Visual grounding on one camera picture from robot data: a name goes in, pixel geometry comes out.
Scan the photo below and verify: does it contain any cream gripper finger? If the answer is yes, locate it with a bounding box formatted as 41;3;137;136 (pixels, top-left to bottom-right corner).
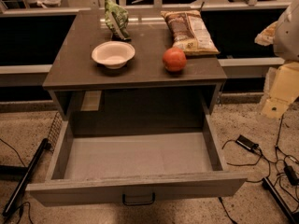
261;62;299;119
254;21;278;46

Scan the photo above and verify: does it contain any red apple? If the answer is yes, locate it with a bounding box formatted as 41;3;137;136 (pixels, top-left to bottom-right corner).
163;47;187;72

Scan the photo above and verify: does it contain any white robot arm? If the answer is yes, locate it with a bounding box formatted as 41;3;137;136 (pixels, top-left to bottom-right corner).
254;0;299;119

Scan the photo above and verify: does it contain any open grey drawer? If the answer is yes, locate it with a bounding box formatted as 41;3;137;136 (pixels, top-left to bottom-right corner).
27;108;247;206

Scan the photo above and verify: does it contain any black power adapter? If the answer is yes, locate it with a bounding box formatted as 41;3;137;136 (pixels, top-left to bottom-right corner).
284;165;299;186
235;135;259;152

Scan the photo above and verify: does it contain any brown chip bag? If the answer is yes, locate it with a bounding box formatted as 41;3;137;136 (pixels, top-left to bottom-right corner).
161;10;219;56

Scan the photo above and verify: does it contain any black bar right floor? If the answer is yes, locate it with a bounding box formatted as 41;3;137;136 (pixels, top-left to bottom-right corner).
262;177;299;224

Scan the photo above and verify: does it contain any black bar floor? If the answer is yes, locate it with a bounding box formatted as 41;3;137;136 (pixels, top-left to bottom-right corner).
262;177;299;224
2;138;49;217

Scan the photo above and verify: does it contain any green chip bag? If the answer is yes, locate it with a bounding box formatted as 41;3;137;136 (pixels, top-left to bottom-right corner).
105;0;131;41

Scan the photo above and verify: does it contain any white paper bowl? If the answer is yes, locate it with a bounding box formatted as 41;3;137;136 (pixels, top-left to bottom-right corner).
92;41;135;69

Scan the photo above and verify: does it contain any black bar left floor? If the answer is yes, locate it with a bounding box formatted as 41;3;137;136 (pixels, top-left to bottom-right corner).
2;138;49;217

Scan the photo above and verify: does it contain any black cable on floor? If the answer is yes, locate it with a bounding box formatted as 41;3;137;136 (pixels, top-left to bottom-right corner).
221;138;273;184

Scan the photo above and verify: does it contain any black drawer handle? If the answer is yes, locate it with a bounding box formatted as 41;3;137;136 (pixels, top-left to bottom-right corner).
121;192;156;206

